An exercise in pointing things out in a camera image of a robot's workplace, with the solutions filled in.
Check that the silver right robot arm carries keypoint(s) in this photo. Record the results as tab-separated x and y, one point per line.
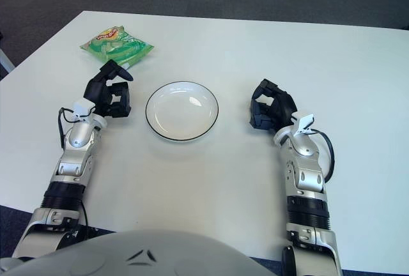
306	173

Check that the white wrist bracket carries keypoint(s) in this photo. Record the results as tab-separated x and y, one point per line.
303	124
83	107

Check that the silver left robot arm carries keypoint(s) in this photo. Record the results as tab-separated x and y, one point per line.
76	135

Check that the white plate black rim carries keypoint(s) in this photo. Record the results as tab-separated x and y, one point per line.
182	113

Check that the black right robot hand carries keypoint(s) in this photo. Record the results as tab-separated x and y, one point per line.
281	106

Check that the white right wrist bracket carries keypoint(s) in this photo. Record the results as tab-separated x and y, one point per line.
303	124

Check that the grey robot torso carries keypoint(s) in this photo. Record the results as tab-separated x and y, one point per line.
96	257

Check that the green chips snack bag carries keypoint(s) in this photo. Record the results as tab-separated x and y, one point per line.
115	46

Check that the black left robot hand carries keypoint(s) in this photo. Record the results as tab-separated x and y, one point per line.
103	92

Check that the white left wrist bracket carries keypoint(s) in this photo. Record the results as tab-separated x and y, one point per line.
83	107

